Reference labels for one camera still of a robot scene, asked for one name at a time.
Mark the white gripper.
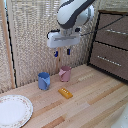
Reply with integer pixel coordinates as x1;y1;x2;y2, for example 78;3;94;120
46;29;81;58

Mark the pink mug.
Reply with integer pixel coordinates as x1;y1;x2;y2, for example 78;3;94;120
58;65;73;83

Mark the blue mug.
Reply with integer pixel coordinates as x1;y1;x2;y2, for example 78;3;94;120
37;71;52;92

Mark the dark brown drawer cabinet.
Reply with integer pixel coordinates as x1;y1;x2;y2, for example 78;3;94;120
87;9;128;83

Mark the white plate with patterned rim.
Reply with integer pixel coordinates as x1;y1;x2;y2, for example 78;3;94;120
0;94;34;128

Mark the silver drawer handle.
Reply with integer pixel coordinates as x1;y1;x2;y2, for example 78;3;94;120
105;28;128;36
96;54;122;67

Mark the black cable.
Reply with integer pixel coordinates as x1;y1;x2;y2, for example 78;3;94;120
79;15;128;37

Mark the wooden frame post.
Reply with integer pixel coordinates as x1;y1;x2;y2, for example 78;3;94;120
0;0;17;90

